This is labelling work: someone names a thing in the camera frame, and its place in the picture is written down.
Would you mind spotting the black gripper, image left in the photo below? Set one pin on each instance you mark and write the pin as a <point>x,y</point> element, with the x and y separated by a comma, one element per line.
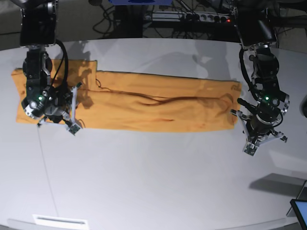
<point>55,111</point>

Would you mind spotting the grey tablet stand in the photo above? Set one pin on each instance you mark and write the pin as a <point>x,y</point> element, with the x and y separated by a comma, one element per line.
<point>301,195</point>

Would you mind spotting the orange yellow T-shirt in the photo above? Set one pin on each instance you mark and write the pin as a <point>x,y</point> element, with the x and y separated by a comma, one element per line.
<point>151,103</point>

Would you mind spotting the black robot arm, image left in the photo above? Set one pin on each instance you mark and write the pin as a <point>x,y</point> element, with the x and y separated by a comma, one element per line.
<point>43,100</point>

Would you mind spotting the white power strip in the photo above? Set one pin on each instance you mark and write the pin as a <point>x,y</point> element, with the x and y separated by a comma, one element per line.
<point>181,16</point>

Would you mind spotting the tablet screen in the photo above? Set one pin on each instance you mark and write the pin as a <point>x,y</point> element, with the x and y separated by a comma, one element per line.
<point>300,209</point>

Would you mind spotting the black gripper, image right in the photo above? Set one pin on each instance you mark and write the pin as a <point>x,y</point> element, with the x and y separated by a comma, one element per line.
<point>263,124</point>

